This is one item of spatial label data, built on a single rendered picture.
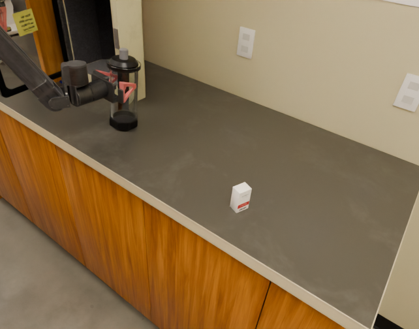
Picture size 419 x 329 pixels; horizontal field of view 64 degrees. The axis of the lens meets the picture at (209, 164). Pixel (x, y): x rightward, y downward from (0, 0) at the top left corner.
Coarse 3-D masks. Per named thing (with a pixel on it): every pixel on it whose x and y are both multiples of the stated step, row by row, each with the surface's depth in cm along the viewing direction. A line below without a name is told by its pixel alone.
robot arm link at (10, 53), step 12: (0, 36) 83; (0, 48) 84; (12, 48) 85; (12, 60) 87; (24, 60) 88; (24, 72) 89; (36, 72) 91; (36, 84) 92; (48, 84) 93; (36, 96) 93; (48, 96) 94; (48, 108) 96
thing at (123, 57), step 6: (120, 48) 107; (126, 48) 108; (120, 54) 107; (126, 54) 107; (114, 60) 106; (120, 60) 107; (126, 60) 108; (132, 60) 109; (120, 66) 106; (126, 66) 106; (132, 66) 107
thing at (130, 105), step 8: (112, 72) 108; (120, 72) 107; (128, 72) 107; (136, 72) 110; (112, 80) 109; (120, 80) 108; (128, 80) 109; (136, 80) 112; (128, 88) 110; (136, 88) 114; (136, 96) 115; (112, 104) 115; (120, 104) 113; (128, 104) 114; (136, 104) 118; (112, 112) 116; (120, 112) 115; (128, 112) 116; (136, 112) 120; (120, 120) 117; (128, 120) 117
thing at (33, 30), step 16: (0, 0) 108; (16, 0) 112; (32, 0) 117; (48, 0) 122; (0, 16) 110; (16, 16) 114; (32, 16) 119; (48, 16) 124; (16, 32) 116; (32, 32) 121; (48, 32) 127; (32, 48) 123; (48, 48) 129; (0, 64) 116; (48, 64) 132; (16, 80) 123
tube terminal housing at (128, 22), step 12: (120, 0) 111; (132, 0) 115; (120, 12) 113; (132, 12) 117; (120, 24) 115; (132, 24) 119; (120, 36) 117; (132, 36) 121; (132, 48) 124; (144, 72) 140; (144, 84) 137; (144, 96) 140
